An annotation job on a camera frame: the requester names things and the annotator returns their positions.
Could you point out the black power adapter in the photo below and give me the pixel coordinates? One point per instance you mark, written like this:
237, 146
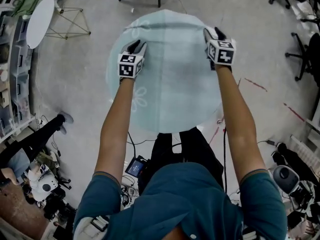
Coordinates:
270, 142

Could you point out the person's right forearm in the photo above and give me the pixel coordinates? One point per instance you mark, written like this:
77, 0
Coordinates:
240, 129

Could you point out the person's left forearm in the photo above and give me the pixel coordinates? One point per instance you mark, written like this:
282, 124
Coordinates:
115, 129

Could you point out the light blue tablecloth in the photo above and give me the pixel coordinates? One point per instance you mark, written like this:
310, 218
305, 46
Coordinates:
175, 84

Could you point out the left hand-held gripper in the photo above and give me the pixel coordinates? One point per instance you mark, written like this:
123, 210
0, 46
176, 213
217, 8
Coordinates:
128, 64

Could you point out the green cloth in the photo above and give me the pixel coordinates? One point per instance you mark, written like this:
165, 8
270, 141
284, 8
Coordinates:
28, 0

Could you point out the white robot head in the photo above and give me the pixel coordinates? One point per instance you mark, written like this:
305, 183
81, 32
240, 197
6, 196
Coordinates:
47, 186

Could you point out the grey shelf unit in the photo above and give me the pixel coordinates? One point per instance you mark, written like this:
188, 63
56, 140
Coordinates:
17, 79

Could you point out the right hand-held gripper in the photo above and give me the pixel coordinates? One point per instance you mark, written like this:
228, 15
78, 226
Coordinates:
222, 52

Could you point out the person's teal shirt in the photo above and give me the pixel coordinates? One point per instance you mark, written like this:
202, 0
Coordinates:
185, 204

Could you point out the black waist screen device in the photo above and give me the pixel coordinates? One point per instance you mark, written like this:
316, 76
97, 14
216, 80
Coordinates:
135, 166

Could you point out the white oval side table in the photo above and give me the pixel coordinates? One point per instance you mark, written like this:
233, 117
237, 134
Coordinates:
40, 21

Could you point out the person's black trousers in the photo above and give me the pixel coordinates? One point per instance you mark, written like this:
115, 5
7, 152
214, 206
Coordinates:
190, 149

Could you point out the grey robot head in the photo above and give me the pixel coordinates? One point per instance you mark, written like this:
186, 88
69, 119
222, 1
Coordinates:
286, 177

